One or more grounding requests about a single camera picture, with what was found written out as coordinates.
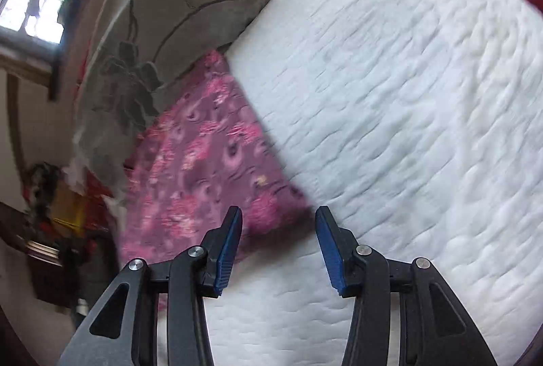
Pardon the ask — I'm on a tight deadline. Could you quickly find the dark wooden cabinet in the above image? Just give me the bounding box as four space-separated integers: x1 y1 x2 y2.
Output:
0 200 88 307

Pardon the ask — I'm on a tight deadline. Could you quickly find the cardboard box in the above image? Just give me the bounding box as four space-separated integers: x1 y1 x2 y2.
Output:
53 183 92 228

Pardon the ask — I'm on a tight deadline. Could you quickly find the white quilted bedspread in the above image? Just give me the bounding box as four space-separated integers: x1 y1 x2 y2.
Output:
155 0 543 366

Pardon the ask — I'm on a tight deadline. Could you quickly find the purple floral long-sleeved top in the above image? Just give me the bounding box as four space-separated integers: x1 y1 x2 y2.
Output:
114 50 317 311

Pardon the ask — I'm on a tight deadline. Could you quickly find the grey floral pillow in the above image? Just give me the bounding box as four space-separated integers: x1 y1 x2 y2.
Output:
72 0 293 197

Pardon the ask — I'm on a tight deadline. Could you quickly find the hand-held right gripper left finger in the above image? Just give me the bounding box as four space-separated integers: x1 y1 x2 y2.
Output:
57 205 243 366

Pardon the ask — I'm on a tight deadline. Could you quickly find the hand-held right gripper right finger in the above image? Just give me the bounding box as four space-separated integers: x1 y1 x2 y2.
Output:
315 205 499 366

